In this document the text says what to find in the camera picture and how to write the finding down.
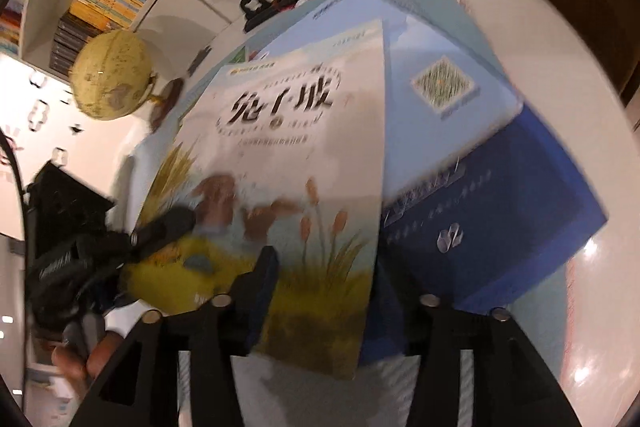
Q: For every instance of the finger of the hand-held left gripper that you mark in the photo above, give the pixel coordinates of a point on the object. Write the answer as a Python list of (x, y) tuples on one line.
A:
[(165, 229)]

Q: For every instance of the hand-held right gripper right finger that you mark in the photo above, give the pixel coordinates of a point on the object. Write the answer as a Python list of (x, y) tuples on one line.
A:
[(450, 332)]

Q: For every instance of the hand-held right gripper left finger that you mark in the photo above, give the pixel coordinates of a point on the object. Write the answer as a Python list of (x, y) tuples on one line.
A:
[(260, 287)]

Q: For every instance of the royal blue book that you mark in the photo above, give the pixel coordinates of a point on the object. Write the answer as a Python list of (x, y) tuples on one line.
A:
[(500, 217)]

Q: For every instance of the white rabbit picture book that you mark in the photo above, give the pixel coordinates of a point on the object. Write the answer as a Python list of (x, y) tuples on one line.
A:
[(300, 147)]

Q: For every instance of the row of black books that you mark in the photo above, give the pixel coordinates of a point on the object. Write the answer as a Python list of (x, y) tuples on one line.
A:
[(67, 42)]

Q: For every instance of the person's left hand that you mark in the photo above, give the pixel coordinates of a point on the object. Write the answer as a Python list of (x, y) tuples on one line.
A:
[(100, 357)]

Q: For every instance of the yellow globe on wooden base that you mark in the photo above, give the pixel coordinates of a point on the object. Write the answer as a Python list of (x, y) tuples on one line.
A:
[(110, 74)]

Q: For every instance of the black bird cabinet sticker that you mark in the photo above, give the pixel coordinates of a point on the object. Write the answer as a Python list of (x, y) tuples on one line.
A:
[(199, 59)]

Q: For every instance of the light blue book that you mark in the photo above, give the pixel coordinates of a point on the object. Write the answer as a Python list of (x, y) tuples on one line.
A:
[(440, 57)]

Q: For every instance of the small black bird wall sticker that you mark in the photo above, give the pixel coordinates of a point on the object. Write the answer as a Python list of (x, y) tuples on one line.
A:
[(76, 128)]

